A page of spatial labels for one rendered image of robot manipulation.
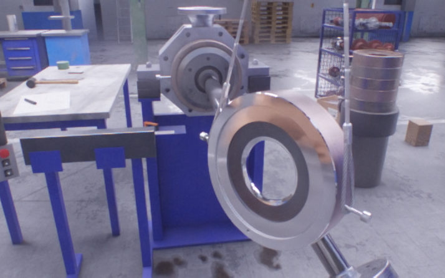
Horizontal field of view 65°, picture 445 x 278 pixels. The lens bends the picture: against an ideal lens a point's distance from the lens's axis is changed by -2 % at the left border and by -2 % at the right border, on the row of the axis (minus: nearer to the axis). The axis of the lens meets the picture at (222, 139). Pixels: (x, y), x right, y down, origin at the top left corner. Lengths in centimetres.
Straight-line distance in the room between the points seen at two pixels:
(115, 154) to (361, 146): 196
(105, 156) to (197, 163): 68
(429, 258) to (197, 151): 157
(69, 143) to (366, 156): 221
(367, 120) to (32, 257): 249
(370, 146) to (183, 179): 152
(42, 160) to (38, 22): 1084
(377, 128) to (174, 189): 160
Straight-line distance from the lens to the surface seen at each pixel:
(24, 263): 251
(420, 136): 423
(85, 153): 182
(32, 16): 1263
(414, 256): 256
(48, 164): 187
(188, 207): 241
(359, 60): 288
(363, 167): 309
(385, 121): 294
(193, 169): 227
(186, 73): 178
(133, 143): 177
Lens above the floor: 148
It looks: 22 degrees down
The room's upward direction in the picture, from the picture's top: straight up
